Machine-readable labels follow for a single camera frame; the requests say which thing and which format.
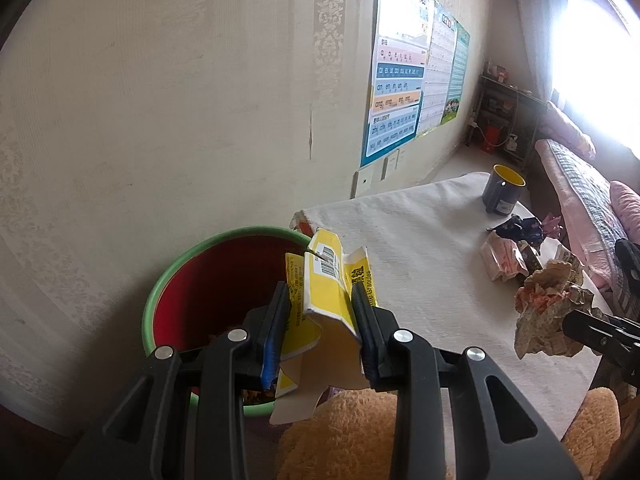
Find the yellow cardboard box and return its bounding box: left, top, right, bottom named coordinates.
left=270, top=228, right=381, bottom=426

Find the beige candy wrapper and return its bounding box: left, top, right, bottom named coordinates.
left=552, top=245, right=585, bottom=273

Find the dark metal shelf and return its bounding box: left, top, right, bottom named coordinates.
left=465, top=74, right=546, bottom=166

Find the brown paper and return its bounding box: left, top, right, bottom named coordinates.
left=515, top=259, right=598, bottom=360

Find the small dark packet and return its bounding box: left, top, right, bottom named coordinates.
left=517, top=241, right=546, bottom=272

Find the patterned curtain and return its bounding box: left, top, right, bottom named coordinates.
left=515, top=0, right=566, bottom=111

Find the pink folded quilt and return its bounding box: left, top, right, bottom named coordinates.
left=610, top=180, right=640, bottom=241

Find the red bin with green rim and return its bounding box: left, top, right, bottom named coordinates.
left=141, top=226, right=321, bottom=418

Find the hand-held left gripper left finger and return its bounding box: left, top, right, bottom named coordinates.
left=57, top=282, right=293, bottom=480

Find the white chart wall poster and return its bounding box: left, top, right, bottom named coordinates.
left=417, top=0, right=458, bottom=136

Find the brown plush toy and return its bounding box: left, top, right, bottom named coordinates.
left=277, top=387, right=621, bottom=480

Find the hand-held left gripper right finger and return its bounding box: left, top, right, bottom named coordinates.
left=350, top=282, right=583, bottom=480

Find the dark blue snack wrapper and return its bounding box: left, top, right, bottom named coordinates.
left=487, top=215, right=546, bottom=246

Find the bed with plaid quilt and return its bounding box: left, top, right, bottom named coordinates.
left=535, top=139, right=640, bottom=321

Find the pink star print pillow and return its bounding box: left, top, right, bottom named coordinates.
left=545, top=101, right=597, bottom=158

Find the green wall poster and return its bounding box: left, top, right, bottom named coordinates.
left=440, top=20, right=472, bottom=126

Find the grey mug with yellow inside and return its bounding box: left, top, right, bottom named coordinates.
left=481, top=164, right=526, bottom=216

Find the black garment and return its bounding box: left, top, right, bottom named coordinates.
left=614, top=239, right=640, bottom=281

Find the blue bordered letter wall poster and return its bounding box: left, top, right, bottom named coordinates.
left=361, top=0, right=433, bottom=168

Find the bright window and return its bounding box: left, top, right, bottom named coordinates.
left=550, top=0, right=640, bottom=156

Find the pale pink foil wrapper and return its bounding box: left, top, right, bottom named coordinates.
left=480, top=235, right=531, bottom=283

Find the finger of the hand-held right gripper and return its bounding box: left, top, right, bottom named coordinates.
left=562, top=308, right=640, bottom=357

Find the white cloth covered table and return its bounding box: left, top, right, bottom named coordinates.
left=292, top=172, right=621, bottom=461

